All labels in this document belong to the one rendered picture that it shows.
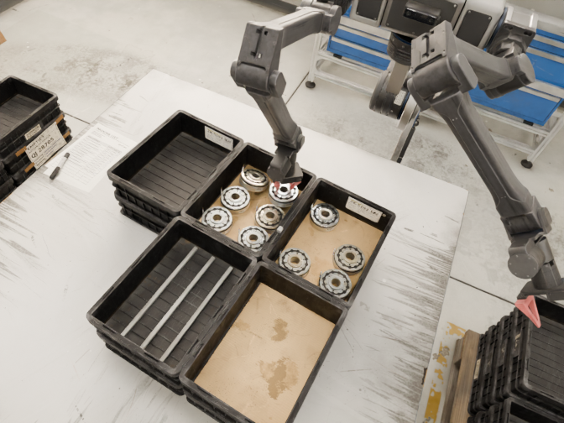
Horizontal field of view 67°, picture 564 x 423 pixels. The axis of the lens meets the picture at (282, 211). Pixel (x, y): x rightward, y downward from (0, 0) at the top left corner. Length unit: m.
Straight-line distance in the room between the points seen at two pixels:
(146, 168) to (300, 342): 0.84
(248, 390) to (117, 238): 0.74
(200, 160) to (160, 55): 2.09
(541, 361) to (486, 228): 1.13
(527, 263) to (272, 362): 0.70
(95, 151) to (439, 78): 1.44
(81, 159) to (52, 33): 2.24
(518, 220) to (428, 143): 2.25
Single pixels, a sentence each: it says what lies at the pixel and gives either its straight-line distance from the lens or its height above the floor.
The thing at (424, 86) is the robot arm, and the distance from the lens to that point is 0.90.
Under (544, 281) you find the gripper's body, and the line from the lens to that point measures 1.10.
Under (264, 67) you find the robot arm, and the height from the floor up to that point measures 1.51.
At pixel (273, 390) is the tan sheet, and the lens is 1.26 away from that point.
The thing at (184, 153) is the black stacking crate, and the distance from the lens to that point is 1.70.
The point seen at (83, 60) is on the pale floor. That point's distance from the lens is 3.70.
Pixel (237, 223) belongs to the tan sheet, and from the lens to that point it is 1.48.
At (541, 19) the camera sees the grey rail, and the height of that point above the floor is 0.93.
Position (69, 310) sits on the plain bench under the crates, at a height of 0.70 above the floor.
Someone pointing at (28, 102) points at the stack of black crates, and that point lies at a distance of 2.61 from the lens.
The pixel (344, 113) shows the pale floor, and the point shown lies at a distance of 3.26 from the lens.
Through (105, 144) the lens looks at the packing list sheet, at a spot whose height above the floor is 0.70.
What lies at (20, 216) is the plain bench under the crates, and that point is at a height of 0.70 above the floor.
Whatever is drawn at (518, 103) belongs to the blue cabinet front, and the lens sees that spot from 3.20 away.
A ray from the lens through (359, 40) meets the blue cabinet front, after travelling 3.15.
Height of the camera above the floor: 2.04
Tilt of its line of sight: 53 degrees down
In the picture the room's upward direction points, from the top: 10 degrees clockwise
